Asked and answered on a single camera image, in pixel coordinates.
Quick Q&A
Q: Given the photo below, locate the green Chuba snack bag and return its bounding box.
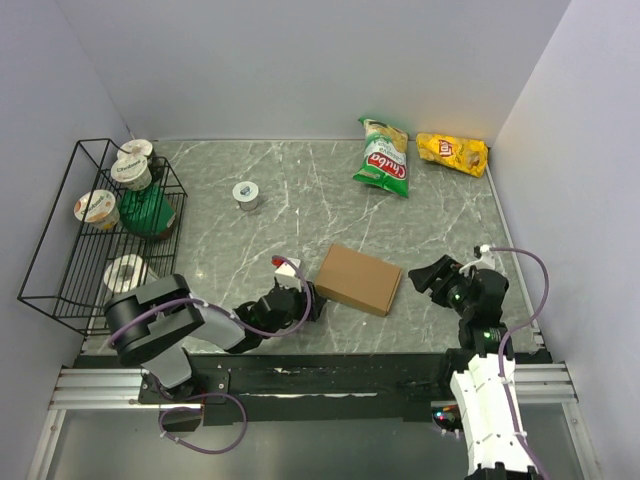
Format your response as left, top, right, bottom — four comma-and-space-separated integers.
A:
353, 117, 409, 198

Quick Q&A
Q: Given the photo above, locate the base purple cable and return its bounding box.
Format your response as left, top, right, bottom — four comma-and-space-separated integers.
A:
158, 392, 248, 455

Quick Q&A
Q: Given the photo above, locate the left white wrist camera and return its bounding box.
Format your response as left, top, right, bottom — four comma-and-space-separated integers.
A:
272, 256, 303, 292

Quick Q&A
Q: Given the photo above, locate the black wire rack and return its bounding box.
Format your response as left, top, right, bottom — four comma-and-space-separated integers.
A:
17, 138, 188, 337

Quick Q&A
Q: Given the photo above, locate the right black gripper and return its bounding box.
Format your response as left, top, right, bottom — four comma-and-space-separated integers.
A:
407, 254, 474, 317

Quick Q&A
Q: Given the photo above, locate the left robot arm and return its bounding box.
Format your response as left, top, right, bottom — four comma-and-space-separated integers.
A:
104, 274, 327, 402

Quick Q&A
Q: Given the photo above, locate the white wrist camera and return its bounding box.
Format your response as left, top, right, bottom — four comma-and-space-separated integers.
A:
459, 244, 496, 276
272, 256, 303, 292

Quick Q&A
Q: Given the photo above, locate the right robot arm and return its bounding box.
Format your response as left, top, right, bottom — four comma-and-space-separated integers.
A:
408, 245, 549, 479

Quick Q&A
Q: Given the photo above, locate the yellow Lays chips bag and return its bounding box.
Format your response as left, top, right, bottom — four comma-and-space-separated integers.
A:
415, 133, 489, 178

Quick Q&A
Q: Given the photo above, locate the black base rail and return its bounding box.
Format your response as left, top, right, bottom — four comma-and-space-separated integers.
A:
47, 349, 576, 426

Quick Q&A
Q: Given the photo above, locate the green bottle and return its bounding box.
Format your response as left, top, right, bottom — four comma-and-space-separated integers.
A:
118, 184, 176, 240

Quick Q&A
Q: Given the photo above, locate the Chobani yogurt cup middle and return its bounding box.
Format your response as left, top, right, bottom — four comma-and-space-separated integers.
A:
110, 155, 152, 191

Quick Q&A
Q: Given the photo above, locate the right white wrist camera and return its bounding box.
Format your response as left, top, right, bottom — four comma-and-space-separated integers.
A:
459, 244, 496, 276

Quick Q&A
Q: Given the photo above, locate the Chobani yogurt cup front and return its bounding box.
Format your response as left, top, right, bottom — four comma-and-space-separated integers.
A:
74, 189, 120, 231

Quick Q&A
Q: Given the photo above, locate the brown cardboard box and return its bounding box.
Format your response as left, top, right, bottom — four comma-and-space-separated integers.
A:
314, 244, 402, 317

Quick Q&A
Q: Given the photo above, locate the chobani yogurt cup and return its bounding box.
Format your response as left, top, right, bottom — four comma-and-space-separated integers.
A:
110, 155, 152, 191
74, 189, 120, 231

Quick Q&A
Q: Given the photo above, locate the small white yogurt cup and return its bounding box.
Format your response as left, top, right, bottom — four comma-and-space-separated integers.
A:
232, 181, 259, 211

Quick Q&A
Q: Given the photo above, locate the yogurt cup rear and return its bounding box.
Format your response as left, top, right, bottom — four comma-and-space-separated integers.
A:
117, 139, 154, 158

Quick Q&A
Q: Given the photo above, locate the white tape roll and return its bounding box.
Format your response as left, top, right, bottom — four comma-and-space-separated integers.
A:
103, 254, 159, 295

